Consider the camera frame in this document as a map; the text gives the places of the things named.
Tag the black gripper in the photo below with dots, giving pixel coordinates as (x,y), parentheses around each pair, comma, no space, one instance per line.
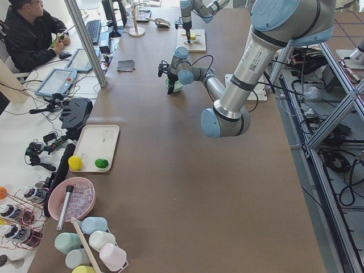
(171,78)
(187,25)

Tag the sage green bowl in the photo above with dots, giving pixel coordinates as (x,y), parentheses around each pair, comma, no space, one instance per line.
(177,85)

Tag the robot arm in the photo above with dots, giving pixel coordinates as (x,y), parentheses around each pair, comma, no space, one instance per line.
(206,13)
(274,24)

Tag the pink ribbed bowl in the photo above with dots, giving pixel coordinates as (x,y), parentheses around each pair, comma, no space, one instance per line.
(82,201)

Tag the yellow plastic knife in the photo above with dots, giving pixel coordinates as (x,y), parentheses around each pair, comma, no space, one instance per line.
(192,36)

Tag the bamboo cutting board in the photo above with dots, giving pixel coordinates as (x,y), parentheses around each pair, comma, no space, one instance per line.
(197,45)

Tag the metal ice scoop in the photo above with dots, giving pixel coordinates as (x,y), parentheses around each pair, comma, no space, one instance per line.
(159,22)

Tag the grey folded cloth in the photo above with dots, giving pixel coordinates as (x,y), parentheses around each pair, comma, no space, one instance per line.
(125,65)

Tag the wooden cup tree stand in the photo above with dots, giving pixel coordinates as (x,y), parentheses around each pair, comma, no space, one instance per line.
(136,31)

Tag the black monitor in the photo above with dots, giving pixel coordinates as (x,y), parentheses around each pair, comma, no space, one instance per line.
(114,29)

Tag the beige rabbit tray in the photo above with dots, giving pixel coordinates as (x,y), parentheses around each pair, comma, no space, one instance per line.
(96,141)

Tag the black keyboard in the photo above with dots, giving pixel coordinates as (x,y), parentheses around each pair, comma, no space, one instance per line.
(93,28)

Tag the blue teach pendant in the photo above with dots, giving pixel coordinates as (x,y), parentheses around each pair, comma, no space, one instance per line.
(79,61)
(58,81)

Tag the green lime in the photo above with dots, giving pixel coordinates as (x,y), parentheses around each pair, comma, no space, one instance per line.
(101,163)

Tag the yellow lemon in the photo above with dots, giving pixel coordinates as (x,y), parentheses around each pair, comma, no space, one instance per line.
(75,163)

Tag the metal muddler tool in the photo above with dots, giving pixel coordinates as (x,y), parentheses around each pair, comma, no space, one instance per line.
(63,214)

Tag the seated person in black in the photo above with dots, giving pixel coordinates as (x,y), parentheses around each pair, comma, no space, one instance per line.
(35,37)

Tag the light blue cup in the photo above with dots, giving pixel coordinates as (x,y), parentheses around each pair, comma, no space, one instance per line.
(92,224)

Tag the white cup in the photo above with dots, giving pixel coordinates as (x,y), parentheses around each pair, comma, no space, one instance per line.
(99,238)

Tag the pink cup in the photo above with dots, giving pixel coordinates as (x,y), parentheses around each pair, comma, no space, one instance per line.
(114,257)

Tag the mint green cup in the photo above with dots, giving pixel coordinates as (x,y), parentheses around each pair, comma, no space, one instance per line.
(66,242)

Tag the yellow cup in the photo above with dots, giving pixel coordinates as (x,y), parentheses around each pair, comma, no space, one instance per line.
(84,269)

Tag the aluminium frame post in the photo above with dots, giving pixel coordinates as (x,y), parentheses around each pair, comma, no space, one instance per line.
(79,24)

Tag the copper wire bottle rack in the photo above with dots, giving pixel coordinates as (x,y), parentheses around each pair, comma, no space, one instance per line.
(24,213)

